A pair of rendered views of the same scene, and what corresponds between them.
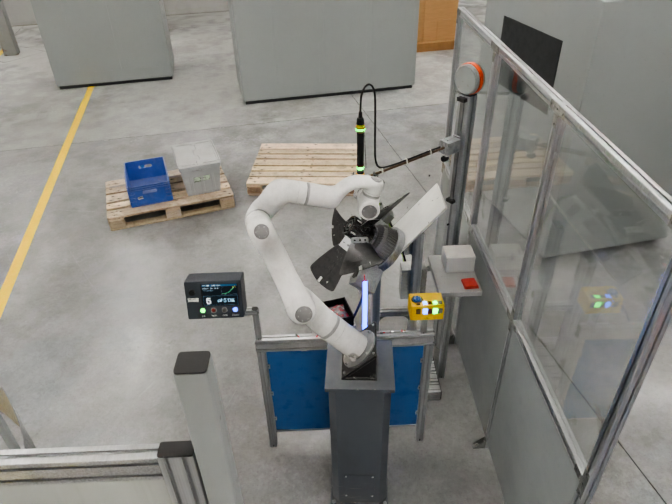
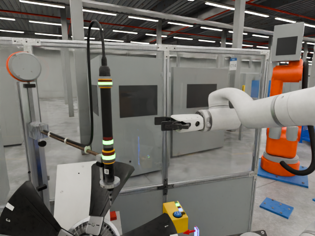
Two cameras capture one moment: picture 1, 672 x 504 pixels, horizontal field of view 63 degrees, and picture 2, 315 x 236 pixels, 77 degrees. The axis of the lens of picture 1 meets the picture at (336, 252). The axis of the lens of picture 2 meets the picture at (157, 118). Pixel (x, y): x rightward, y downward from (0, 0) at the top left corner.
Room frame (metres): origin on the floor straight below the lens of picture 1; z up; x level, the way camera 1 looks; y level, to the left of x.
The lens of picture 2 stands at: (2.36, 0.54, 1.81)
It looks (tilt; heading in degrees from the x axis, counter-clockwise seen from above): 11 degrees down; 256
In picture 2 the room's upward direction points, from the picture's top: straight up
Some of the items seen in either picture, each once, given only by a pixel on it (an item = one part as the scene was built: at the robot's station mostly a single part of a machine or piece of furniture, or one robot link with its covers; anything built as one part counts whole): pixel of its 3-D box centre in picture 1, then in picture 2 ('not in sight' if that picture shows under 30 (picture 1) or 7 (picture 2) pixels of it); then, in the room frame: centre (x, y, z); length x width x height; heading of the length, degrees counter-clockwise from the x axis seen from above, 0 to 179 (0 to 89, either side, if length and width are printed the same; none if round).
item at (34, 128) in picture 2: (450, 145); (38, 130); (2.74, -0.63, 1.54); 0.10 x 0.07 x 0.09; 126
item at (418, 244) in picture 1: (413, 309); not in sight; (2.51, -0.46, 0.58); 0.09 x 0.05 x 1.15; 1
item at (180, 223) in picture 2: (425, 307); (174, 217); (2.01, -0.43, 1.02); 0.16 x 0.10 x 0.11; 91
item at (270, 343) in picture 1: (344, 340); not in sight; (2.01, -0.03, 0.82); 0.90 x 0.04 x 0.08; 91
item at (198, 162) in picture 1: (198, 167); not in sight; (5.08, 1.38, 0.31); 0.60 x 0.42 x 0.33; 19
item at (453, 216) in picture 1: (450, 237); (43, 225); (2.79, -0.71, 0.90); 0.08 x 0.06 x 1.80; 36
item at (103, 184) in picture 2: not in sight; (107, 169); (2.37, -0.13, 1.50); 0.09 x 0.07 x 0.10; 126
